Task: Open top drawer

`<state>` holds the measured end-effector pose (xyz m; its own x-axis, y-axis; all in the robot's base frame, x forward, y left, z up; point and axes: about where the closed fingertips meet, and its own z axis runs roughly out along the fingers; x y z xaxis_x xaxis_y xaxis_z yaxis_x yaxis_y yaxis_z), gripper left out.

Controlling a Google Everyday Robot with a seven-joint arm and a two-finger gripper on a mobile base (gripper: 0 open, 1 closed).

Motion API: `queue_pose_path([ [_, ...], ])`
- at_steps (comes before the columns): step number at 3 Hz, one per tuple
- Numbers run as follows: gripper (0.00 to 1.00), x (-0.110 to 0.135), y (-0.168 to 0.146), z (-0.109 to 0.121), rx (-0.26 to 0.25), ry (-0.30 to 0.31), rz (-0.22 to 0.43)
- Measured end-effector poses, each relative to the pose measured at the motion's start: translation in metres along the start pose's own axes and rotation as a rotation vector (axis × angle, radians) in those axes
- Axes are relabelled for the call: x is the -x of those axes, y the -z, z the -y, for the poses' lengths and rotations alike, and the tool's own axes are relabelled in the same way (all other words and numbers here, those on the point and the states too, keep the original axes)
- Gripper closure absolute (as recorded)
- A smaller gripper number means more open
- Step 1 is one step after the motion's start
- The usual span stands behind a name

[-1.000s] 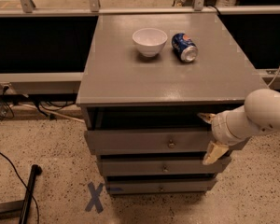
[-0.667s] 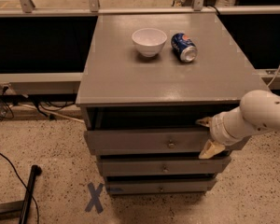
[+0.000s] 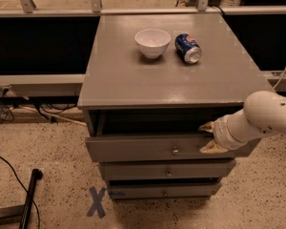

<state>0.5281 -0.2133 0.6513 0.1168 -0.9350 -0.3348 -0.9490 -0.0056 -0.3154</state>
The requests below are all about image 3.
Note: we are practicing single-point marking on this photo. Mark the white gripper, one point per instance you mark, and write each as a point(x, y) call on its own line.
point(221, 132)

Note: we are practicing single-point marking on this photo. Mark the grey middle drawer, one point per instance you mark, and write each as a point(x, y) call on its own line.
point(144, 170)

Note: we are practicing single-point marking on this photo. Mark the grey top drawer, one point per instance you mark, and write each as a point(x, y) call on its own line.
point(120, 135)

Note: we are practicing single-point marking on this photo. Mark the blue soda can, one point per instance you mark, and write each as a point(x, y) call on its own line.
point(187, 48)

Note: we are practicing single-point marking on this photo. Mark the white bowl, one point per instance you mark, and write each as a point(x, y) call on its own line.
point(152, 42)

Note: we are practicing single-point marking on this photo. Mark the black metal stand leg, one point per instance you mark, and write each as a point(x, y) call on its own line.
point(21, 213)

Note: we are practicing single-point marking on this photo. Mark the blue tape cross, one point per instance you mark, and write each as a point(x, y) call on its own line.
point(97, 202)

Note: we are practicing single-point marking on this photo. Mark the grey drawer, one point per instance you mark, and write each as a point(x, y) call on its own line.
point(164, 188)
point(120, 135)
point(144, 170)

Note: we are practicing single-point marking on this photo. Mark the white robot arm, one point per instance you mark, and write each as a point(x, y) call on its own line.
point(263, 114)

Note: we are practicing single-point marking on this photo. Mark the grey metal rail frame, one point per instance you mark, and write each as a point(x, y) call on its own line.
point(62, 84)

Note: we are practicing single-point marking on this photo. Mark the grey drawer cabinet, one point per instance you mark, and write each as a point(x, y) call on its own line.
point(120, 77)

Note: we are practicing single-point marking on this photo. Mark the grey bottom drawer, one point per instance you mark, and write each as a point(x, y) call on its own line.
point(164, 188)

